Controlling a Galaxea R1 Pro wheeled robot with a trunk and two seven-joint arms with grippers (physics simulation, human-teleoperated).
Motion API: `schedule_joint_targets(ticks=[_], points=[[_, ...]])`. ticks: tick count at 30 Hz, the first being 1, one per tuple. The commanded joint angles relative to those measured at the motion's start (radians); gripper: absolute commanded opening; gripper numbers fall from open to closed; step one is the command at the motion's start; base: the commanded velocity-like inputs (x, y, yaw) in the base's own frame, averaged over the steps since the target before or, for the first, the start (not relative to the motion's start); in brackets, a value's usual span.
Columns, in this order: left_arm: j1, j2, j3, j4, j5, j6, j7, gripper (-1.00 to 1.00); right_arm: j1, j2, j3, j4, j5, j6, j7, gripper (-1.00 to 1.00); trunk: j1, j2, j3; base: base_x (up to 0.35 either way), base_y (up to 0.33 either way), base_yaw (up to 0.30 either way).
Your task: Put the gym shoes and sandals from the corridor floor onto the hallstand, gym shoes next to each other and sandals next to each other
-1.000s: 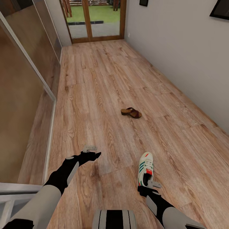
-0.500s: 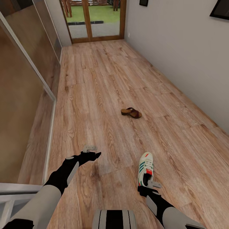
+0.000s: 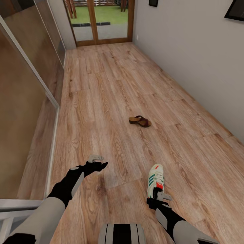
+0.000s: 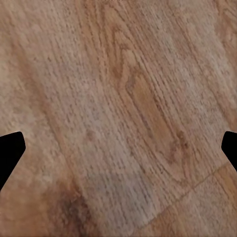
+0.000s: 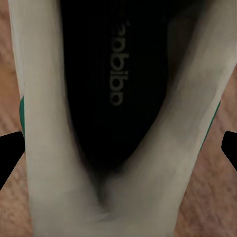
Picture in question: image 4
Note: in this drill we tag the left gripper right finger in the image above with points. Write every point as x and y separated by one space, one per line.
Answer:
229 147

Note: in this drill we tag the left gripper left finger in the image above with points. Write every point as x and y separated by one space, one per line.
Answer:
12 147

